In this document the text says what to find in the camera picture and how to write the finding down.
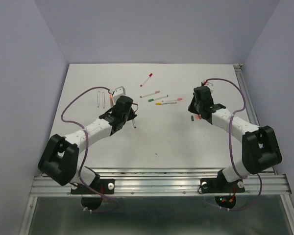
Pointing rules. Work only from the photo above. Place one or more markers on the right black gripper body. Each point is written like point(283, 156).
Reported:
point(194, 106)

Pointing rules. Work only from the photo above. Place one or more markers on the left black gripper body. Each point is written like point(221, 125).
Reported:
point(129, 116)

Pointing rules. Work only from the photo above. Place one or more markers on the brown capped marker pen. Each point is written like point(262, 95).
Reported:
point(111, 100)

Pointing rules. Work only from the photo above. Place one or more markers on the red capped marker pen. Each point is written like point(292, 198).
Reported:
point(146, 79)

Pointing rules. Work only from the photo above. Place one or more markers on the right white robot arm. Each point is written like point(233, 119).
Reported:
point(260, 149)

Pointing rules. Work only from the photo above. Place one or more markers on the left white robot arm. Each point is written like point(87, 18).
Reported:
point(60, 156)

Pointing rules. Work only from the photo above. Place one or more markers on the pink capped marker pen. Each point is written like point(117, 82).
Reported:
point(172, 100)

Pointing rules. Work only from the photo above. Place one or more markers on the green capped marker pen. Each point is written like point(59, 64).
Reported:
point(158, 98)

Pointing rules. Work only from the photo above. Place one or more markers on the peach capped marker pen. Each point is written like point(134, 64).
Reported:
point(149, 94)

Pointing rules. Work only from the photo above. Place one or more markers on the yellow capped marker pen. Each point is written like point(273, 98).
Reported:
point(166, 103)

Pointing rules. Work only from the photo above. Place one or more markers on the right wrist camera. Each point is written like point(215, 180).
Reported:
point(209, 85)

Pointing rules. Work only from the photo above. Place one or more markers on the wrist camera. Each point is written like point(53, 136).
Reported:
point(119, 91)
point(209, 85)

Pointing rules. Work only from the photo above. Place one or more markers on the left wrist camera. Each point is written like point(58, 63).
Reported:
point(119, 91)

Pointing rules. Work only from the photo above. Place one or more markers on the aluminium right side rail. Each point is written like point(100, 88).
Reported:
point(252, 117)

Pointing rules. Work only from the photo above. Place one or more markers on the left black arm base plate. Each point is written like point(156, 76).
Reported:
point(103, 186)

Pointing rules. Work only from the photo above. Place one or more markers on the aluminium front rail frame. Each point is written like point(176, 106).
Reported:
point(145, 182)

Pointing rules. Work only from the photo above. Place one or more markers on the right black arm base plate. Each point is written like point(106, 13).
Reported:
point(214, 186)

